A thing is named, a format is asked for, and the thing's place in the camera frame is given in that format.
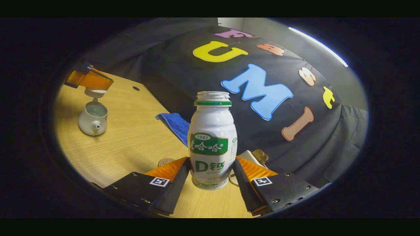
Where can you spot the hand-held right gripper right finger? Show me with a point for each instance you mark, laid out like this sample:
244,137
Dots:
244,183

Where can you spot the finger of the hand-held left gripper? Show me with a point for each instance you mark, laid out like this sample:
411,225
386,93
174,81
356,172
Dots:
96,80

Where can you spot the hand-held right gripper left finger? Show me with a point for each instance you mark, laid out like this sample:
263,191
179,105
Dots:
177,183

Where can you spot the round wooden coaster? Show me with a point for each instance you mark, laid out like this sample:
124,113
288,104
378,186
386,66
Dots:
164,161

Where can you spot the white ceramic teacup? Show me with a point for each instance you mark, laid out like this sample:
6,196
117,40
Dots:
90,124

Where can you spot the white green-label water bottle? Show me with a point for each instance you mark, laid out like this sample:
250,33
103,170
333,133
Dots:
211,121

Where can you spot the white toaster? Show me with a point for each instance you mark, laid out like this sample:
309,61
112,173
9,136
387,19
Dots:
246,157

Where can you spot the brown toast slice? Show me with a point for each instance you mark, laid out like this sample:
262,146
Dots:
261,155

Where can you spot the blue towel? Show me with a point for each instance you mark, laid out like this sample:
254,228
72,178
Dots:
177,126

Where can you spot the black backdrop cloth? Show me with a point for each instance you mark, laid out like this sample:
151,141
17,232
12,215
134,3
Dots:
311,147

